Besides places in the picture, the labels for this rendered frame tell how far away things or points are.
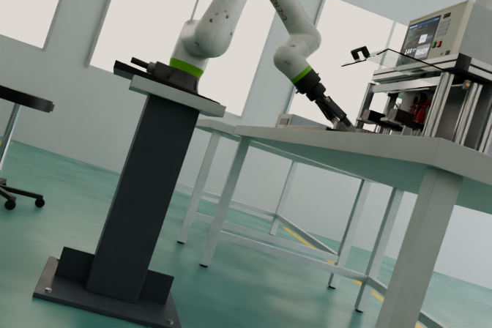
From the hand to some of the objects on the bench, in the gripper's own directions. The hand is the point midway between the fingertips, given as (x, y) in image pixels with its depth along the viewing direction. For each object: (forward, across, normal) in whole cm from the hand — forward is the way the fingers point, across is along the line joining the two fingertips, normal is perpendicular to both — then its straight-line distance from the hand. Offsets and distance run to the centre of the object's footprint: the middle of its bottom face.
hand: (346, 129), depth 229 cm
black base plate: (+6, +12, -5) cm, 14 cm away
